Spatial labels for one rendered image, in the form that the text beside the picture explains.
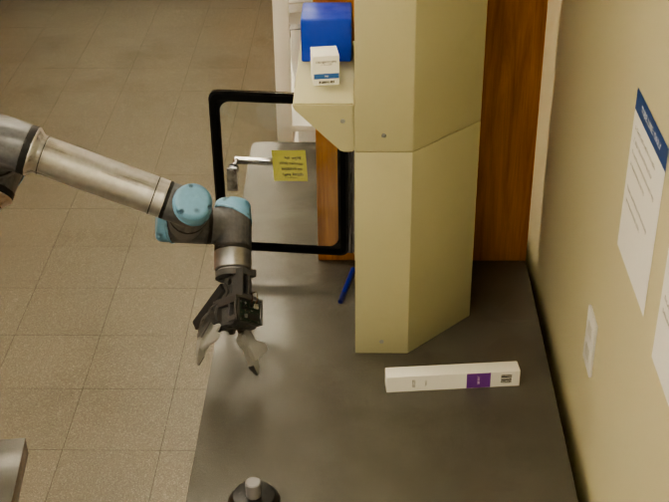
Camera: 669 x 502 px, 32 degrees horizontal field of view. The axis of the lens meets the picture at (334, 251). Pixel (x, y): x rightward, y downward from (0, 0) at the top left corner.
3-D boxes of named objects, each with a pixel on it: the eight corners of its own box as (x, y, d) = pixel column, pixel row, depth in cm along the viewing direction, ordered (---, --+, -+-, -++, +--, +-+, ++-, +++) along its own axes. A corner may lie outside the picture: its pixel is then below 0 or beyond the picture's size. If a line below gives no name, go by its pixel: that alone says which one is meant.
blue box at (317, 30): (351, 43, 244) (351, 1, 239) (351, 62, 235) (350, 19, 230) (304, 43, 244) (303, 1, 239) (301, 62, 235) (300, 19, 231)
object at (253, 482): (282, 491, 212) (281, 463, 209) (279, 528, 204) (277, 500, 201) (231, 491, 212) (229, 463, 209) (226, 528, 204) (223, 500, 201)
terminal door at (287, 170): (348, 256, 271) (347, 96, 250) (219, 248, 275) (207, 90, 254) (348, 254, 272) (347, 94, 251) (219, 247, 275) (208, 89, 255)
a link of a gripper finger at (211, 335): (203, 349, 222) (226, 316, 228) (184, 355, 226) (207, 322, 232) (213, 361, 223) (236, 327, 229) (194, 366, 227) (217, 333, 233)
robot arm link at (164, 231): (159, 194, 231) (215, 197, 233) (154, 209, 241) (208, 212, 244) (158, 233, 229) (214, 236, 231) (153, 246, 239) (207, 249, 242)
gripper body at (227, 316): (234, 322, 227) (234, 263, 231) (206, 331, 233) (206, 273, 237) (264, 329, 232) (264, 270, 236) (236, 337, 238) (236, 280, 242)
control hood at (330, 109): (355, 84, 251) (355, 40, 245) (354, 152, 223) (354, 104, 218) (302, 84, 251) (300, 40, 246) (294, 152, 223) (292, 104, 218)
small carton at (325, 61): (335, 74, 230) (335, 45, 227) (339, 85, 226) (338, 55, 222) (311, 76, 229) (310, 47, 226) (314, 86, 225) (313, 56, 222)
